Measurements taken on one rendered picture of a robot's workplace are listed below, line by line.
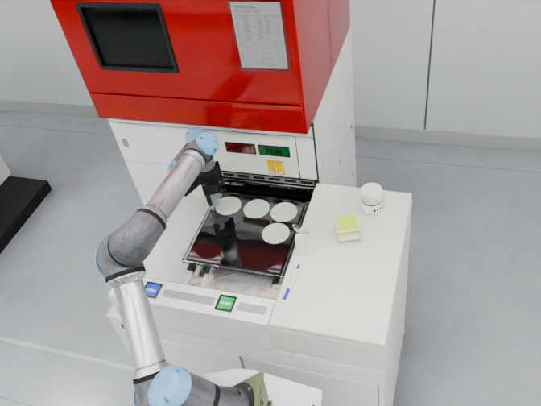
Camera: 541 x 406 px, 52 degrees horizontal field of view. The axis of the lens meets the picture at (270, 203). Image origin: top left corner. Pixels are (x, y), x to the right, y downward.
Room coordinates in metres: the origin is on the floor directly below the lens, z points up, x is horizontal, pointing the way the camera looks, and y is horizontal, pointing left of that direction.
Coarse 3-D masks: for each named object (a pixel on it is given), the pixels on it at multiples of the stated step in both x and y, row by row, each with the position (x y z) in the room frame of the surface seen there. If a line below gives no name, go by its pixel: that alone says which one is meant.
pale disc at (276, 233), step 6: (270, 228) 1.39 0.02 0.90; (276, 228) 1.39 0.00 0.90; (282, 228) 1.38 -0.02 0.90; (264, 234) 1.36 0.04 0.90; (270, 234) 1.36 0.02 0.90; (276, 234) 1.35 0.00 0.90; (282, 234) 1.35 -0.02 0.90; (288, 234) 1.34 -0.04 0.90; (270, 240) 1.33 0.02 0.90; (276, 240) 1.33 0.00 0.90; (282, 240) 1.32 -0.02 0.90
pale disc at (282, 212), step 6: (282, 204) 1.50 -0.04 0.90; (288, 204) 1.50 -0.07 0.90; (276, 210) 1.47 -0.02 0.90; (282, 210) 1.47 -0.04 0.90; (288, 210) 1.46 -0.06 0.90; (294, 210) 1.46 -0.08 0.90; (276, 216) 1.45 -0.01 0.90; (282, 216) 1.44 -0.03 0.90; (288, 216) 1.43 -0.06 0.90; (294, 216) 1.43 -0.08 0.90
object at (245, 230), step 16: (240, 208) 1.52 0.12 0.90; (208, 224) 1.47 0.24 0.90; (224, 224) 1.45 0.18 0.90; (240, 224) 1.44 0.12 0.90; (256, 224) 1.42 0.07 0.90; (288, 224) 1.39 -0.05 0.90; (208, 240) 1.39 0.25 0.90; (224, 240) 1.37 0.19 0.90; (240, 240) 1.36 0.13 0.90; (256, 240) 1.34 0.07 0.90; (288, 240) 1.32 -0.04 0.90; (192, 256) 1.33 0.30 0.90; (208, 256) 1.31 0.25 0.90; (224, 256) 1.30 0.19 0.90; (240, 256) 1.29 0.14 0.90; (256, 256) 1.27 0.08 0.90; (272, 256) 1.26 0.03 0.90; (272, 272) 1.19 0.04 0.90
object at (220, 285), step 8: (192, 280) 1.23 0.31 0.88; (200, 280) 1.23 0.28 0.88; (216, 280) 1.21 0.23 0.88; (216, 288) 1.18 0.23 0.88; (224, 288) 1.17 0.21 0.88; (232, 288) 1.17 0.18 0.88; (240, 288) 1.16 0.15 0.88; (248, 288) 1.15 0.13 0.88; (256, 288) 1.15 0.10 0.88; (264, 288) 1.14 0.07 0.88; (264, 296) 1.11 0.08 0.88
